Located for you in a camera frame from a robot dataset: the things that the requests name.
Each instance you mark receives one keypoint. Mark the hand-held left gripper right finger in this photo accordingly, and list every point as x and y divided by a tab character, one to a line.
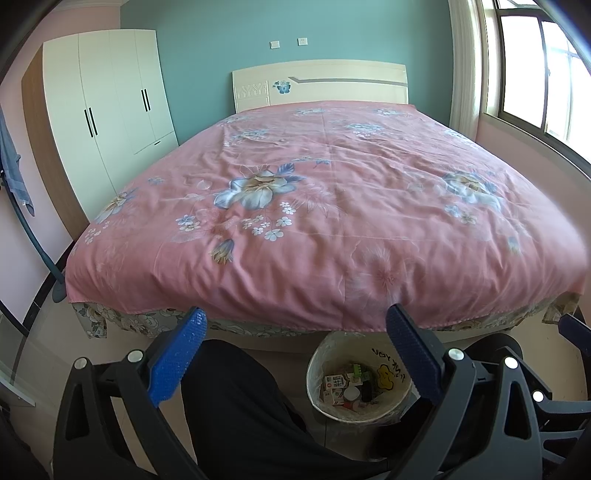
415	353

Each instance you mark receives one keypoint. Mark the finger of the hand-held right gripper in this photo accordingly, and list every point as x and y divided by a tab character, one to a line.
572	328
568	434

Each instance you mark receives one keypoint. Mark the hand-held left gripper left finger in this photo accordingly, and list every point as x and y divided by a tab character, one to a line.
178	355

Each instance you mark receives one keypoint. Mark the white paper trash bin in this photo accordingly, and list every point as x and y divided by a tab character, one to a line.
397	369

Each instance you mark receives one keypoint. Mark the black cylinder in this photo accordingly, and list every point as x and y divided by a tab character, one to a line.
367	392

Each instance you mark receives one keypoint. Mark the white milk carton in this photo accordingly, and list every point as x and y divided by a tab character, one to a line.
335	382

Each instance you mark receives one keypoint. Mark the small white carton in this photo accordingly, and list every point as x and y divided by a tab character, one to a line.
331	397

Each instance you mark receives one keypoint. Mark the floral bed skirt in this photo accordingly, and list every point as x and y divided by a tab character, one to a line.
152	318

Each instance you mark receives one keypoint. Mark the person's left leg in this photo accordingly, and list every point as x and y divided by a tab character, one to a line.
240	406

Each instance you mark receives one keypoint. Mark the pink floral blanket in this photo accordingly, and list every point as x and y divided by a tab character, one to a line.
346	254

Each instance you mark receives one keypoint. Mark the dark curved stand pole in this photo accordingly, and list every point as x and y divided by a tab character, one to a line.
32	244

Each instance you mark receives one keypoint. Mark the blue hanging cloth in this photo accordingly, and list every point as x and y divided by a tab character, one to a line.
16	180

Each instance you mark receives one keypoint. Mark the white wardrobe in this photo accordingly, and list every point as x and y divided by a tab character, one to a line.
115	115

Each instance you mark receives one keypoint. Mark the window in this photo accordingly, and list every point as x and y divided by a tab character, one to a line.
521	69

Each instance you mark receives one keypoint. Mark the cream bed headboard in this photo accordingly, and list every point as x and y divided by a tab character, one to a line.
351	92

